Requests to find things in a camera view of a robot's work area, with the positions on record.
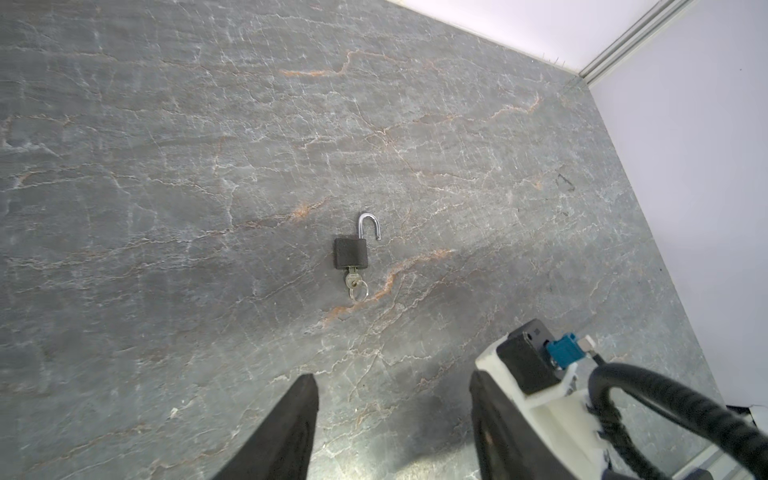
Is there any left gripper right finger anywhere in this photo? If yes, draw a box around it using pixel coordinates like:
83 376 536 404
469 370 573 480

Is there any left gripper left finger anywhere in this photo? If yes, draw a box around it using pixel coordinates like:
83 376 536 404
214 374 319 479

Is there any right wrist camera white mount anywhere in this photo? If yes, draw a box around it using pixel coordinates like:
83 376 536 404
473 319 611 479

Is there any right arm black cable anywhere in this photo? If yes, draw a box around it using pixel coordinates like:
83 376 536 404
586 362 768 480

